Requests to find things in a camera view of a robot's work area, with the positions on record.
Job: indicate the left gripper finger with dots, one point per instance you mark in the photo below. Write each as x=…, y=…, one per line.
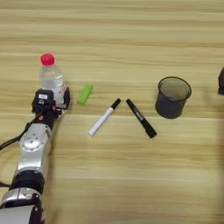
x=67, y=97

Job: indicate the white marker with black cap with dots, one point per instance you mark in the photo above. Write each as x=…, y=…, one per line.
x=102, y=119

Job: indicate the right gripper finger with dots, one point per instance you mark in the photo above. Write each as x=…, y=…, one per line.
x=221, y=81

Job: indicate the clear bottle with red cap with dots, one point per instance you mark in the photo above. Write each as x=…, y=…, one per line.
x=51, y=77

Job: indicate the green eraser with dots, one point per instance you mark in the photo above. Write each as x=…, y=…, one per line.
x=85, y=94

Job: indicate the black marker pen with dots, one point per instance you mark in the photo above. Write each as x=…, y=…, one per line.
x=141, y=118

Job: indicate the black mesh pen cup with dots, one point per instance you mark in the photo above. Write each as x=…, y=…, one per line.
x=170, y=103

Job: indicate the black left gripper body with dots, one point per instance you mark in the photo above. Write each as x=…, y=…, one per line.
x=48, y=116

